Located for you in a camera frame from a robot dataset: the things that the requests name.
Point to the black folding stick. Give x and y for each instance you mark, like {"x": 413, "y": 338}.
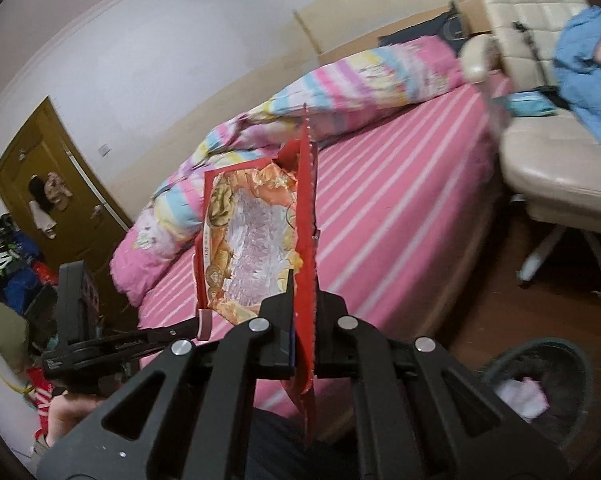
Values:
{"x": 533, "y": 50}

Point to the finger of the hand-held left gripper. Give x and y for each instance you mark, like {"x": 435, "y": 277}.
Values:
{"x": 173, "y": 334}

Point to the white crumpled tissue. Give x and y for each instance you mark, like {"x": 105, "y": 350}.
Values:
{"x": 523, "y": 400}

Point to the red plastic bag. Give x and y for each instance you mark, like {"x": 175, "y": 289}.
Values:
{"x": 43, "y": 274}

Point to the blue garment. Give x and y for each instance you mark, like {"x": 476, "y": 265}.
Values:
{"x": 585, "y": 85}

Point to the white light switch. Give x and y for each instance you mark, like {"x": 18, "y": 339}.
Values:
{"x": 104, "y": 150}

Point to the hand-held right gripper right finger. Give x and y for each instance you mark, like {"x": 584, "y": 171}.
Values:
{"x": 325, "y": 340}

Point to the red orange snack bag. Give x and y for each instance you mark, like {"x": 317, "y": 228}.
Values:
{"x": 250, "y": 240}

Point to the bed with pink striped sheet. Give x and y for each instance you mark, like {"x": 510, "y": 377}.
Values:
{"x": 390, "y": 200}

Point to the blue bag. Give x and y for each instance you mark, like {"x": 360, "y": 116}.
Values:
{"x": 23, "y": 280}

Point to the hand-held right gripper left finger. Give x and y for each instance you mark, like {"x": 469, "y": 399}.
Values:
{"x": 291, "y": 345}

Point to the teal packet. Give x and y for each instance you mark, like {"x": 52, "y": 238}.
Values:
{"x": 528, "y": 104}

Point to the dark trash bin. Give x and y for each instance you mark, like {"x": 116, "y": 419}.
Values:
{"x": 565, "y": 365}

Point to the pastel striped quilt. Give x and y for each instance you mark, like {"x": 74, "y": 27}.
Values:
{"x": 330, "y": 85}

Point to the floral hanging hat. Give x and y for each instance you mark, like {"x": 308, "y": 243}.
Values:
{"x": 58, "y": 191}

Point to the dark blue pillow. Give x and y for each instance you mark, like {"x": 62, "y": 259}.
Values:
{"x": 430, "y": 27}

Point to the cream office chair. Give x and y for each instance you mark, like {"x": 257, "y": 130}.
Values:
{"x": 535, "y": 170}

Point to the white hanging cloth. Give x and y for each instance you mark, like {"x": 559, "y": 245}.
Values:
{"x": 43, "y": 220}

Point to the brown wooden door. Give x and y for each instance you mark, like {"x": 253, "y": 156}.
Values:
{"x": 80, "y": 195}

